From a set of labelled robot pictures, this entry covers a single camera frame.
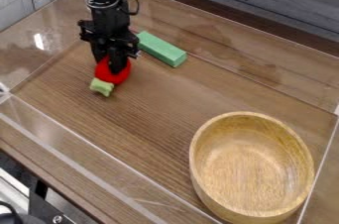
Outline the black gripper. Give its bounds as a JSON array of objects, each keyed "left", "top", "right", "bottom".
[{"left": 79, "top": 3, "right": 139, "bottom": 74}]

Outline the red plush tomato green stem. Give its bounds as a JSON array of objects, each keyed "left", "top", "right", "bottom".
[{"left": 90, "top": 56, "right": 131, "bottom": 97}]

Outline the green rectangular block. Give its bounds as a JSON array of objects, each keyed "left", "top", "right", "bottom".
[{"left": 136, "top": 31, "right": 187, "bottom": 67}]

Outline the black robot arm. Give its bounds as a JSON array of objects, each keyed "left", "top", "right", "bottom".
[{"left": 79, "top": 0, "right": 139, "bottom": 74}]

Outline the wooden bowl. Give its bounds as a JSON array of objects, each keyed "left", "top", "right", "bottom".
[{"left": 190, "top": 111, "right": 315, "bottom": 224}]

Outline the clear acrylic enclosure wall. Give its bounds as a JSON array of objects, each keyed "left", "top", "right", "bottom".
[{"left": 0, "top": 82, "right": 216, "bottom": 224}]

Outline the black metal table frame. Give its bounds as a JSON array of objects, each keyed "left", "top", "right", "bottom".
[{"left": 0, "top": 150, "right": 90, "bottom": 224}]

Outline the black cable bottom left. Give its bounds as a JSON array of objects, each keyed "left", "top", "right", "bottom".
[{"left": 0, "top": 200, "right": 25, "bottom": 224}]

